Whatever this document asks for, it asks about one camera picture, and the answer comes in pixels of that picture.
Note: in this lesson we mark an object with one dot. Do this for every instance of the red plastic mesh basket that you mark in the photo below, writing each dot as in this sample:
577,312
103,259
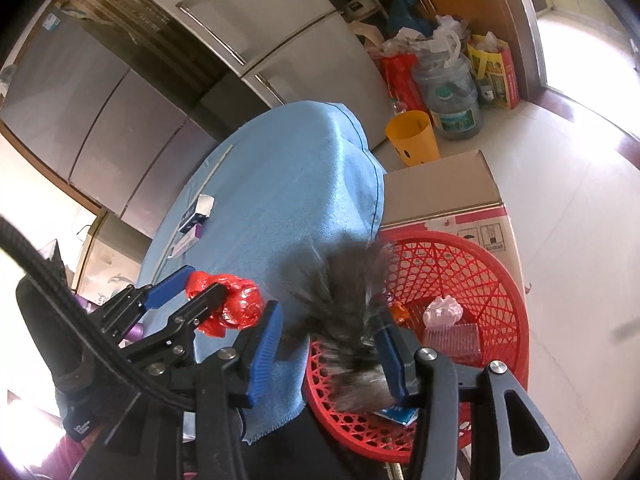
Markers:
475,280

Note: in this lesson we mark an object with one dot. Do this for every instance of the white storage rack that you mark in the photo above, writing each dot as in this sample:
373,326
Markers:
355,0

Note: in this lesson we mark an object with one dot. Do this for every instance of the clear ribbed plastic tray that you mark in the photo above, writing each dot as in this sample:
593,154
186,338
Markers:
452,340

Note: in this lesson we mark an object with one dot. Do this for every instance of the long white stick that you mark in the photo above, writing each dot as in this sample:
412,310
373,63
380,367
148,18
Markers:
217,167

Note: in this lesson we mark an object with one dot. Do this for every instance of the white box dolphin print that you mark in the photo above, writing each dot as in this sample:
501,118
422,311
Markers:
107,260

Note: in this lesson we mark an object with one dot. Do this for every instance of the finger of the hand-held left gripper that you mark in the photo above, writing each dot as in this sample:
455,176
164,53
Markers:
170,285
200,307

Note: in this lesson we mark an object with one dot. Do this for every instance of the person's left forearm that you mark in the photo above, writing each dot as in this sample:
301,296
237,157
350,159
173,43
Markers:
70,460

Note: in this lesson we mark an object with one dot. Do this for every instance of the yellow plastic bin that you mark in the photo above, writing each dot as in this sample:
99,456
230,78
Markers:
412,135

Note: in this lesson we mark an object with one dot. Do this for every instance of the pile of white plastic bags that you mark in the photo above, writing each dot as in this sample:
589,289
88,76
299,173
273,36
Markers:
445,35

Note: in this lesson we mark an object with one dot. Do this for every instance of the dark cloth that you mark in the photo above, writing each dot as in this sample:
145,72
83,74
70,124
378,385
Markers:
325,450

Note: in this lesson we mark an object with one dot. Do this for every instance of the yellow and red bag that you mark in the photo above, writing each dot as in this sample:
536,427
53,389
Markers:
505,75

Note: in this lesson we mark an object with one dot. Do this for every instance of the red plastic bag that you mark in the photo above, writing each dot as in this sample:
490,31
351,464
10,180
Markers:
400,80

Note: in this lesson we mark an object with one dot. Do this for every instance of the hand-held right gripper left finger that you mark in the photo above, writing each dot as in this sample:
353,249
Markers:
265,355

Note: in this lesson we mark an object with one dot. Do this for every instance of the small orange wrapper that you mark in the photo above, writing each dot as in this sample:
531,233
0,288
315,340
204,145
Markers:
400,312

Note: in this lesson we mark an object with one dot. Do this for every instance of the red foil wrapper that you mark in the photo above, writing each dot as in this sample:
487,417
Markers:
240,305

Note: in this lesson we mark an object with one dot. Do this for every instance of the large clear water jug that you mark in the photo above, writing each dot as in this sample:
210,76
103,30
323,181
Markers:
450,105

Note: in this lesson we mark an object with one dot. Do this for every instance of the blue tablecloth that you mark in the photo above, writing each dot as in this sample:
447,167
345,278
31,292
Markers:
280,185

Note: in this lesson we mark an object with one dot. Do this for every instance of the brown cardboard box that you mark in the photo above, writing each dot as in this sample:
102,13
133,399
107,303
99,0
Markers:
440,185

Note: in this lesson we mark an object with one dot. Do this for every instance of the white plastic wrap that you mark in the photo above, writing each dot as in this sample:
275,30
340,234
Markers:
442,312

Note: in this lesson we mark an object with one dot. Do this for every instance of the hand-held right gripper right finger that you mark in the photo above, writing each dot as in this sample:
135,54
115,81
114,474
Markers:
392,360

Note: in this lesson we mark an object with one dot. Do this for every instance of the blue carton box white flap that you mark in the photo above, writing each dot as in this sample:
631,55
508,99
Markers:
192,217

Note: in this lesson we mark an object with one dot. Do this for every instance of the black plastic bag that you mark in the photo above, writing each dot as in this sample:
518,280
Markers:
340,300

